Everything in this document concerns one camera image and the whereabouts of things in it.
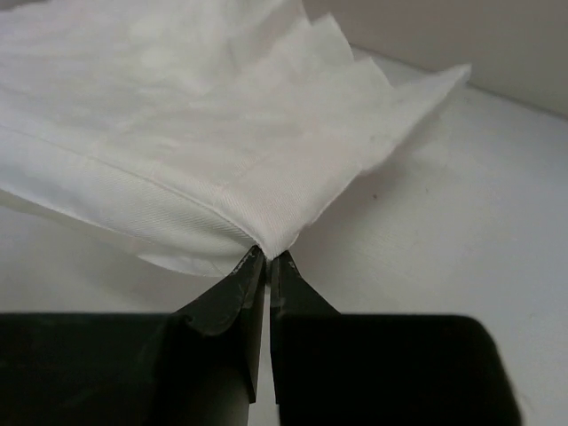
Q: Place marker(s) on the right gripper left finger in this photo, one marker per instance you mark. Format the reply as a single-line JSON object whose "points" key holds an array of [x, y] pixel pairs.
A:
{"points": [[212, 361]]}

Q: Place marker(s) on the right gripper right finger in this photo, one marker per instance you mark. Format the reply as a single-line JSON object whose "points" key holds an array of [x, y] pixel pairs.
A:
{"points": [[308, 368]]}

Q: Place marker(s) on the white pleated skirt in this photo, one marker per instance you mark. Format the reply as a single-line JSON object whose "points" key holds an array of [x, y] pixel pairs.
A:
{"points": [[186, 132]]}

